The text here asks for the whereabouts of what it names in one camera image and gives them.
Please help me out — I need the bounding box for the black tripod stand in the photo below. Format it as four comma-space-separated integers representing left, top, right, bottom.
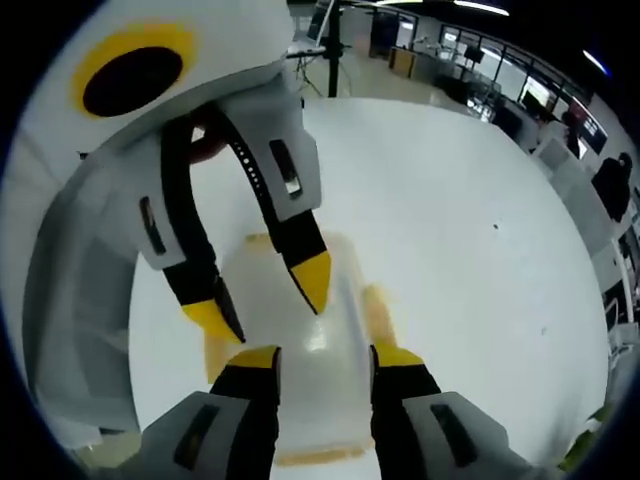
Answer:
287, 0, 354, 99

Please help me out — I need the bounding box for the potted green plant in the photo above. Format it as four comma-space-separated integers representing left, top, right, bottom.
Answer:
562, 402, 616, 471

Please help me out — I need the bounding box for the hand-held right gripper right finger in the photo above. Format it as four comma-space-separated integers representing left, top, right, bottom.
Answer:
369, 342, 549, 480

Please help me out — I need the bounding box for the dark computer monitor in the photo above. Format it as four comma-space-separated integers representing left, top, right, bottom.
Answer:
519, 79, 551, 109

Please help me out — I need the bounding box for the ceiling light strip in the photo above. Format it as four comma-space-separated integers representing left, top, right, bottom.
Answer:
582, 48, 612, 77

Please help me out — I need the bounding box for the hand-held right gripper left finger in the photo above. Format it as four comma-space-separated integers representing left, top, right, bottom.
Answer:
142, 344, 282, 480

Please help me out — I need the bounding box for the wooden cabinet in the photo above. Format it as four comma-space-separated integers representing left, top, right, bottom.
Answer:
389, 46, 419, 80

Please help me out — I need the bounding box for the white office chair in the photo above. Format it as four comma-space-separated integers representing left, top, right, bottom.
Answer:
534, 122, 571, 171

